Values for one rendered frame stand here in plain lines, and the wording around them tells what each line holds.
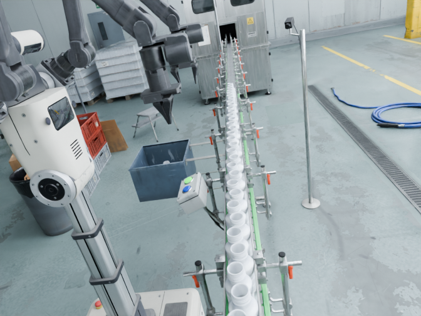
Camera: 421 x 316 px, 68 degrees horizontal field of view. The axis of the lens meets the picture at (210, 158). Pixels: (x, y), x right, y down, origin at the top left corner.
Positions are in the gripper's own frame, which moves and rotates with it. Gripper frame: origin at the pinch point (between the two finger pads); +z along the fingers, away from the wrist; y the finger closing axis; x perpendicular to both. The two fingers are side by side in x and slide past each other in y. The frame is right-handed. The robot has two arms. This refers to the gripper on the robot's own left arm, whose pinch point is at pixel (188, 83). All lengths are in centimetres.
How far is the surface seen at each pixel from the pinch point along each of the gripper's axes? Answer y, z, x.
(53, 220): 166, 119, -96
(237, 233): -15, 25, 65
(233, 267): -13, 25, 77
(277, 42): -160, 136, -993
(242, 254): -16, 24, 74
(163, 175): 28, 51, -21
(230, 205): -13, 25, 53
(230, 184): -13, 25, 41
